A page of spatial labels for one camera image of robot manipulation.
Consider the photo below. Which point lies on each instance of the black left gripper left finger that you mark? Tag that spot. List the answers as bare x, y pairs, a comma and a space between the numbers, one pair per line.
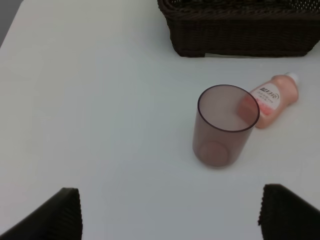
59, 218

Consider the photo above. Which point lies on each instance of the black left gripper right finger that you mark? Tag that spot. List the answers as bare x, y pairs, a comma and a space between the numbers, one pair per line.
286, 216

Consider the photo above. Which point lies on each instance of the translucent purple plastic cup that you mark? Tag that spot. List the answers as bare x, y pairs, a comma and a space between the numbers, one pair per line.
225, 117

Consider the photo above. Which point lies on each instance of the pink lotion bottle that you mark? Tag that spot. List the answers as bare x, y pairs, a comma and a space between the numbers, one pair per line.
272, 98

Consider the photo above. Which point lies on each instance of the dark brown wicker basket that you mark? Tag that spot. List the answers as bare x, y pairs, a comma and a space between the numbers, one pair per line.
249, 28

